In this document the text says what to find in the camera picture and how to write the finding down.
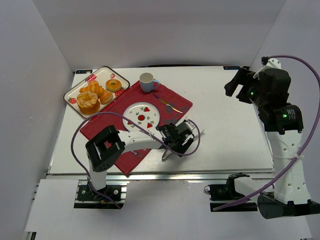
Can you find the metal tongs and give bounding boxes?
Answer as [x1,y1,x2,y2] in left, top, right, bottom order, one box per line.
[161,129,205,162]

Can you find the sesame bun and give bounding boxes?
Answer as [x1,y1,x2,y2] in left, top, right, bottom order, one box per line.
[100,91,114,105]

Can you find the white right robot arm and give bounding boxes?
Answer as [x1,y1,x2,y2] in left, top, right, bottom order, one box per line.
[224,55,320,219]

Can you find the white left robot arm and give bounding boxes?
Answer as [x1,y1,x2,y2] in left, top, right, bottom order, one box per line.
[85,120,195,193]

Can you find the round sugared cake bread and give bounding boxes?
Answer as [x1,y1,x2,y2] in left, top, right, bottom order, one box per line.
[76,90,100,115]

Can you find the croissant bread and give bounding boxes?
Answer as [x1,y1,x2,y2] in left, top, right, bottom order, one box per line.
[79,80,106,98]

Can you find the red placemat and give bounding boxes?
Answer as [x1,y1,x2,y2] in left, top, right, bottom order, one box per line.
[80,82,193,175]

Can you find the white strawberry plate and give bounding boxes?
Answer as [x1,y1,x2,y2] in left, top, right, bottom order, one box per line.
[123,102,161,130]

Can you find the iridescent fork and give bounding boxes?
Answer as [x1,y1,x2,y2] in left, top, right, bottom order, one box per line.
[131,151,142,158]

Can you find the iridescent knife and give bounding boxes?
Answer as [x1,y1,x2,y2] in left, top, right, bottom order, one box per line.
[153,94,183,114]

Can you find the blue white mug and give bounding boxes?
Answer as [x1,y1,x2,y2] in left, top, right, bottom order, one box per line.
[139,72,160,93]

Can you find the strawberry pattern tray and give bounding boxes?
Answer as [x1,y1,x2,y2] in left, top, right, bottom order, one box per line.
[64,66,130,118]

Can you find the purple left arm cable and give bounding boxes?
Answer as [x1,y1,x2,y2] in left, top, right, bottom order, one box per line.
[70,111,202,209]

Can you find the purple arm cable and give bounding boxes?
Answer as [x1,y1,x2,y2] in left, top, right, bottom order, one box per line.
[219,54,320,211]
[70,111,202,209]

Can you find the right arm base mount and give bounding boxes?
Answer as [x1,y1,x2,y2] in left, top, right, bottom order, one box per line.
[203,172,258,212]

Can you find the ring donut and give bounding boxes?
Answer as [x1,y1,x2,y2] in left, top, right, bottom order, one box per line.
[105,78,122,93]

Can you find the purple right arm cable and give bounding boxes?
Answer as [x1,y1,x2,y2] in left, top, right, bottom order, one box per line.
[219,54,320,211]

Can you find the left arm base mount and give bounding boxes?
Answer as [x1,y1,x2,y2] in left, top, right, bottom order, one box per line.
[74,184,124,210]

